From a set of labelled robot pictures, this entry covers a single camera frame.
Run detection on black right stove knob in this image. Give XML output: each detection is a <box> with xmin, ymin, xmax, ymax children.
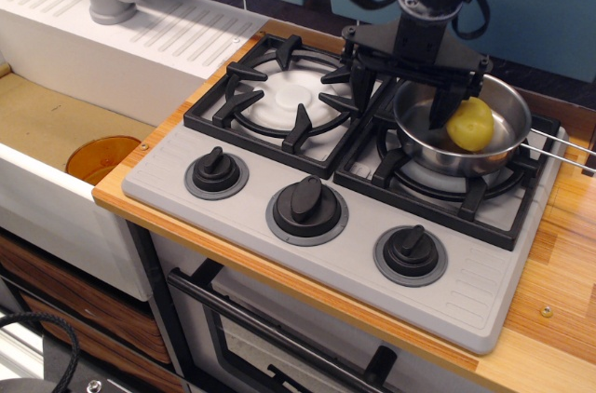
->
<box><xmin>373</xmin><ymin>224</ymin><xmax>448</xmax><ymax>288</ymax></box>

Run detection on black braided cable lower left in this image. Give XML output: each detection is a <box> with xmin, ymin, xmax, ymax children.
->
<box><xmin>0</xmin><ymin>311</ymin><xmax>81</xmax><ymax>393</ymax></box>

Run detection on black left stove knob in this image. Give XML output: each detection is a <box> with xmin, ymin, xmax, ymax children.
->
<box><xmin>184</xmin><ymin>146</ymin><xmax>250</xmax><ymax>201</ymax></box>

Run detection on stainless steel pot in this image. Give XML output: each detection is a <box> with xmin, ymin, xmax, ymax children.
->
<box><xmin>393</xmin><ymin>75</ymin><xmax>595</xmax><ymax>177</ymax></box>

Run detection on black left burner grate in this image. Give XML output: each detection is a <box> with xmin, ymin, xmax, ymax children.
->
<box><xmin>183</xmin><ymin>34</ymin><xmax>365</xmax><ymax>179</ymax></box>

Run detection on black burner grate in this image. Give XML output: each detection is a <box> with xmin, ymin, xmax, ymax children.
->
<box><xmin>334</xmin><ymin>82</ymin><xmax>562</xmax><ymax>251</ymax></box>
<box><xmin>183</xmin><ymin>34</ymin><xmax>365</xmax><ymax>179</ymax></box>

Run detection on grey toy stove top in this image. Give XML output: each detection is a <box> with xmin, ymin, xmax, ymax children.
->
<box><xmin>120</xmin><ymin>33</ymin><xmax>567</xmax><ymax>357</ymax></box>

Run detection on white toy sink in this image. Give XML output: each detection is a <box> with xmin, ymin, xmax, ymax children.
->
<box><xmin>1</xmin><ymin>0</ymin><xmax>265</xmax><ymax>301</ymax></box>

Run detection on orange plastic plate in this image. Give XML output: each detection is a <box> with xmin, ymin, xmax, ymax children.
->
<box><xmin>65</xmin><ymin>135</ymin><xmax>141</xmax><ymax>185</ymax></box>

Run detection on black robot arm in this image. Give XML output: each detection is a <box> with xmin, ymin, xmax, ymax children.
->
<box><xmin>342</xmin><ymin>0</ymin><xmax>492</xmax><ymax>129</ymax></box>

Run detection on toy oven door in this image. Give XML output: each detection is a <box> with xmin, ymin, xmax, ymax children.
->
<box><xmin>153</xmin><ymin>236</ymin><xmax>483</xmax><ymax>392</ymax></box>

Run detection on black right burner grate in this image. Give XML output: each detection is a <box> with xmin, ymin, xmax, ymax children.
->
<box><xmin>334</xmin><ymin>82</ymin><xmax>562</xmax><ymax>251</ymax></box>

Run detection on black middle stove knob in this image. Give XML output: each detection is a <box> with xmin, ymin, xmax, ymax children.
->
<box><xmin>265</xmin><ymin>175</ymin><xmax>349</xmax><ymax>247</ymax></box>

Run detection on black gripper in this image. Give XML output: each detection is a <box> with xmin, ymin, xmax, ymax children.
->
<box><xmin>342</xmin><ymin>15</ymin><xmax>493</xmax><ymax>130</ymax></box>

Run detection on wooden drawer front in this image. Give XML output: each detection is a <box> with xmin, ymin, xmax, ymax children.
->
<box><xmin>1</xmin><ymin>230</ymin><xmax>184</xmax><ymax>392</ymax></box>

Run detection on black stove knob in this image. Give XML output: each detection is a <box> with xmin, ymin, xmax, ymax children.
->
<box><xmin>373</xmin><ymin>224</ymin><xmax>448</xmax><ymax>288</ymax></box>
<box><xmin>265</xmin><ymin>175</ymin><xmax>349</xmax><ymax>247</ymax></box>
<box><xmin>184</xmin><ymin>146</ymin><xmax>250</xmax><ymax>201</ymax></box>

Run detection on yellow toy potato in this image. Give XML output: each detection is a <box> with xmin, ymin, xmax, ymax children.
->
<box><xmin>446</xmin><ymin>97</ymin><xmax>494</xmax><ymax>152</ymax></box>

